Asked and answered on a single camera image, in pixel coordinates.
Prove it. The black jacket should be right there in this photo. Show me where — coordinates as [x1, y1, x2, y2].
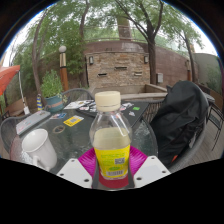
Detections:
[149, 79, 210, 168]

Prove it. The dark round patio table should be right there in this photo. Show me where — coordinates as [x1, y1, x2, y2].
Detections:
[201, 91, 216, 103]

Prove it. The short wooden lamp post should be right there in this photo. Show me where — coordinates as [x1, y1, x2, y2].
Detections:
[186, 59, 193, 83]

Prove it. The white mug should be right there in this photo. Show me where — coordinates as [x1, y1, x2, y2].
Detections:
[21, 128, 58, 173]

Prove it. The white sticker sheet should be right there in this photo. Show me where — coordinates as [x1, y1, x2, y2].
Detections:
[63, 99, 95, 110]

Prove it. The blue and yellow striped cone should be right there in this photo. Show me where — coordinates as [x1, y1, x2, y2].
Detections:
[35, 93, 44, 112]

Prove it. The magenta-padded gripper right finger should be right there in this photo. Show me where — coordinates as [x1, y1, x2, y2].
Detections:
[127, 145, 172, 189]

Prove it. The grey laptop with stickers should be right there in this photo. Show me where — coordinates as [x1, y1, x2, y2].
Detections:
[14, 109, 52, 136]

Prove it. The flat round red coaster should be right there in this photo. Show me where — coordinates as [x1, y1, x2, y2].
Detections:
[97, 171, 130, 190]

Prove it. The black metal chair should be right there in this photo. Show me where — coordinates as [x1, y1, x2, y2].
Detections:
[208, 103, 224, 151]

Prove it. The clear bottle with yellow label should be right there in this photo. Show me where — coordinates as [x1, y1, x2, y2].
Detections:
[89, 90, 132, 181]

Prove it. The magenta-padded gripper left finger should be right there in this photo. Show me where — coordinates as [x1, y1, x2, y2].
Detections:
[56, 148, 98, 190]

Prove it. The small brown ring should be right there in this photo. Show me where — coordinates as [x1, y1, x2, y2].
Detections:
[52, 124, 67, 135]

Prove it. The wooden bench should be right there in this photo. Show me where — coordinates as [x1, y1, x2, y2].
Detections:
[4, 98, 26, 116]

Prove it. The potted green plant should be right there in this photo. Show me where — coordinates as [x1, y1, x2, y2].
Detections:
[39, 69, 65, 113]

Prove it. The slender leaning tree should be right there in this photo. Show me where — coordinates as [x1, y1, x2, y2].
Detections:
[30, 11, 48, 98]

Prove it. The dark forked tree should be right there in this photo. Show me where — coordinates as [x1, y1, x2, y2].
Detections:
[114, 0, 168, 86]

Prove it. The grey patio chair with jacket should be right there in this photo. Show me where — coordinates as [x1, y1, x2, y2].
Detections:
[141, 94, 209, 174]

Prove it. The orange patio umbrella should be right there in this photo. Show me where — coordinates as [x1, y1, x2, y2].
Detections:
[0, 64, 31, 116]

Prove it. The wooden lamp post with globe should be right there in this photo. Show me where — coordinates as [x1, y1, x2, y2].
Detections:
[58, 45, 70, 93]

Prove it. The small blue card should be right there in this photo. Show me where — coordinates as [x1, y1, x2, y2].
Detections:
[49, 112, 68, 120]

